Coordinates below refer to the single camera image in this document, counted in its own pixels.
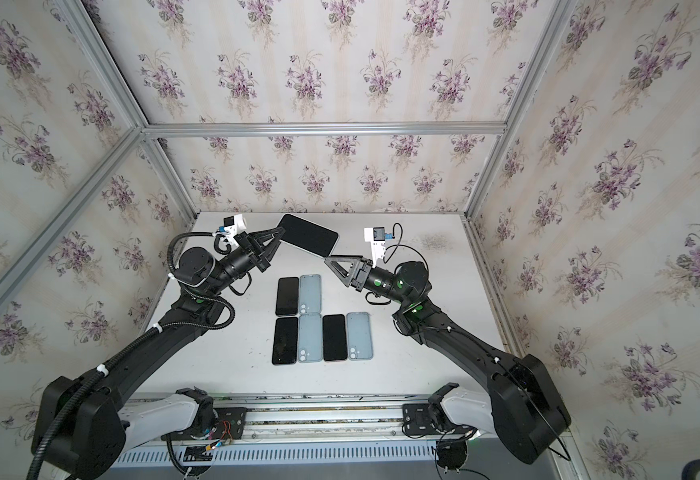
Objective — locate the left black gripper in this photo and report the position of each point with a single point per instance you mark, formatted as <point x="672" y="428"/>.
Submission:
<point x="255" y="252"/>

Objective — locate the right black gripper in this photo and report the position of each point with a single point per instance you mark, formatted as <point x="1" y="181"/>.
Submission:
<point x="358" y="274"/>

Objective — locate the bare black phone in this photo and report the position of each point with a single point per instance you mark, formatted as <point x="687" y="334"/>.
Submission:
<point x="285" y="341"/>
<point x="287" y="298"/>

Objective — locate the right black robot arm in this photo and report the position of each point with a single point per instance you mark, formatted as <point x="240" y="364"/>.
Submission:
<point x="527" y="409"/>

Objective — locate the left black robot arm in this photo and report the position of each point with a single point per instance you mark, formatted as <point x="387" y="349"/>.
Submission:
<point x="82" y="426"/>

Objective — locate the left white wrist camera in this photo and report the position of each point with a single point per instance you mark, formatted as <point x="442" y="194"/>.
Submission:
<point x="225" y="235"/>

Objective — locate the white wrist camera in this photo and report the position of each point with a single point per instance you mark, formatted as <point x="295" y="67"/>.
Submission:
<point x="225" y="235"/>
<point x="377" y="237"/>

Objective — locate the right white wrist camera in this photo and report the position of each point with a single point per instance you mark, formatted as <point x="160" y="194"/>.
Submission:
<point x="377" y="237"/>

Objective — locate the aluminium cage frame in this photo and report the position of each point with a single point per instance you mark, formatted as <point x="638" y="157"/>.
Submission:
<point x="144" y="134"/>

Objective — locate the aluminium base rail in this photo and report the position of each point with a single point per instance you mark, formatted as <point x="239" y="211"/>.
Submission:
<point x="452" y="408"/>

